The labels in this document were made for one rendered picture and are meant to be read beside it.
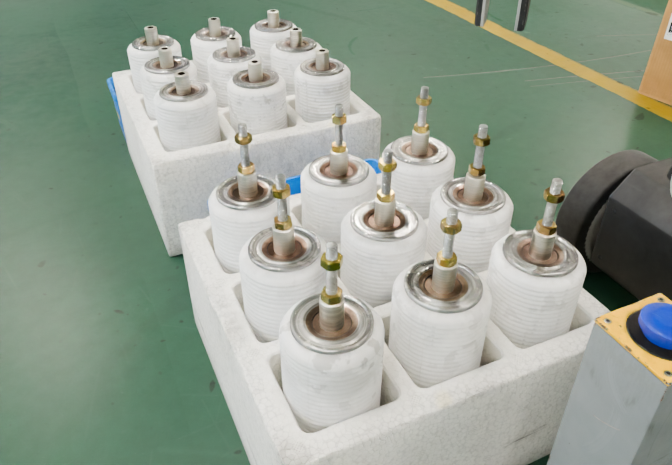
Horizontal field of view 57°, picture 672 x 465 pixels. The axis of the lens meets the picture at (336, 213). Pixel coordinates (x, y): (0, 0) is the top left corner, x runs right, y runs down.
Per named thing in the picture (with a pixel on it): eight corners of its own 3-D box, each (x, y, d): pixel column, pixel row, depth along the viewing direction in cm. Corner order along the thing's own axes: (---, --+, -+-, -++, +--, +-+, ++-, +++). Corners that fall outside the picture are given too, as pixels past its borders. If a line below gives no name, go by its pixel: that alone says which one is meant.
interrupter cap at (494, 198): (449, 219, 69) (450, 214, 69) (433, 183, 76) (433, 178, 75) (514, 214, 70) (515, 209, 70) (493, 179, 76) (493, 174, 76)
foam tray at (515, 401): (423, 252, 104) (433, 159, 94) (592, 434, 75) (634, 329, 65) (194, 322, 91) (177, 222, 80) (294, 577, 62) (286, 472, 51)
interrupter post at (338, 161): (341, 166, 79) (341, 143, 77) (352, 174, 77) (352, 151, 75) (325, 171, 78) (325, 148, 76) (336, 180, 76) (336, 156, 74)
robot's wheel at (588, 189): (631, 238, 108) (666, 135, 96) (654, 254, 104) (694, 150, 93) (540, 270, 101) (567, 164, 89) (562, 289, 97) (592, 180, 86)
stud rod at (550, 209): (536, 244, 63) (551, 181, 59) (538, 239, 64) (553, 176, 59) (546, 247, 63) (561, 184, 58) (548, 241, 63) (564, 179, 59)
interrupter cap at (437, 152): (436, 136, 85) (436, 132, 85) (456, 164, 79) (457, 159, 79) (383, 142, 84) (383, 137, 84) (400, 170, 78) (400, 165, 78)
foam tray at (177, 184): (299, 118, 145) (296, 43, 135) (377, 203, 116) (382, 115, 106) (128, 152, 132) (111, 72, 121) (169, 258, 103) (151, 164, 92)
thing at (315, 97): (335, 144, 121) (336, 54, 110) (357, 167, 113) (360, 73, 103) (289, 154, 117) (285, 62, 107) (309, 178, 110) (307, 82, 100)
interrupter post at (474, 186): (465, 204, 72) (469, 180, 70) (459, 193, 74) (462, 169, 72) (485, 203, 72) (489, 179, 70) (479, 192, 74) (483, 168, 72)
